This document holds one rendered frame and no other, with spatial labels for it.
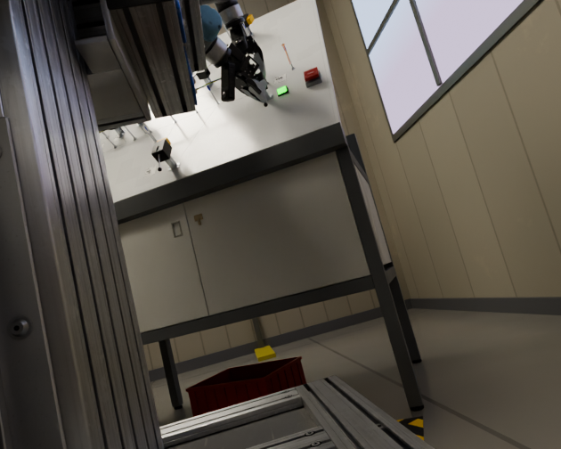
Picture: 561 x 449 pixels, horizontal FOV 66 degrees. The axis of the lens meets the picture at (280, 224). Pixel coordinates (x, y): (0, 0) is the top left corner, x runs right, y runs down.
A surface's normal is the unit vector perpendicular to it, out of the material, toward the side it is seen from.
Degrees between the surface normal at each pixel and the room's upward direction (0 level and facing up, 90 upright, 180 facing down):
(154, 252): 90
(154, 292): 90
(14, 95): 90
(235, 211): 90
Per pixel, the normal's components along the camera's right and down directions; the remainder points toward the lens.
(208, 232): -0.29, -0.06
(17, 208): 0.11, -0.17
